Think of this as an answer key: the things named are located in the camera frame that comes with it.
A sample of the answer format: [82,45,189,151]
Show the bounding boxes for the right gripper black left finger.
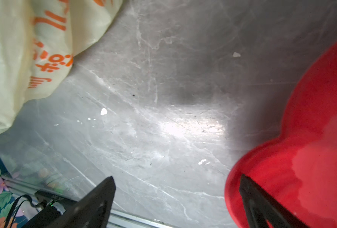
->
[44,176,117,228]

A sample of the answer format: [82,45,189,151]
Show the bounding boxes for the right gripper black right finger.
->
[239,174,308,228]

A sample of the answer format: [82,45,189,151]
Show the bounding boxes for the cream plastic bag orange print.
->
[0,0,122,134]

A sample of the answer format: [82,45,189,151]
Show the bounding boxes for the red flower-shaped plate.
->
[224,42,337,228]

